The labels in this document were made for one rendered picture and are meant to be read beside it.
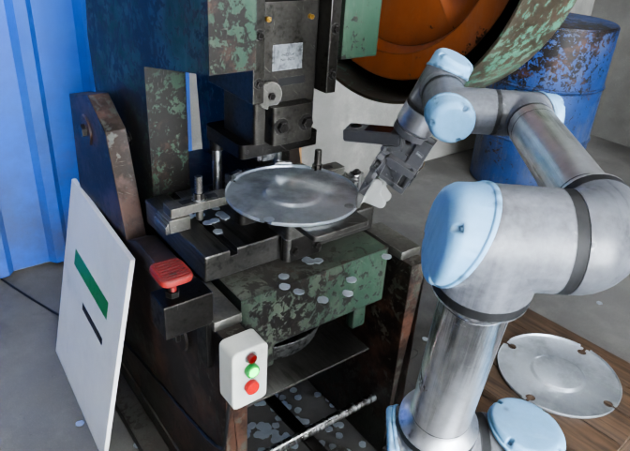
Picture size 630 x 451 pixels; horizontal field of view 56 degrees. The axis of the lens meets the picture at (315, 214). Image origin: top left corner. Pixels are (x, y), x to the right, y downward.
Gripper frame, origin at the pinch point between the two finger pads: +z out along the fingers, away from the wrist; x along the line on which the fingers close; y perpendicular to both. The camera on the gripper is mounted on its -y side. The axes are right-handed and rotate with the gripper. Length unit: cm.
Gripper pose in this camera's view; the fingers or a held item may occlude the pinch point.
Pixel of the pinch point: (357, 200)
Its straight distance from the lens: 124.0
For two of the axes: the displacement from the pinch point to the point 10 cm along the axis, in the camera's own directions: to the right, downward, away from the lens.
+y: 8.2, 5.5, -1.3
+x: 4.0, -4.1, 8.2
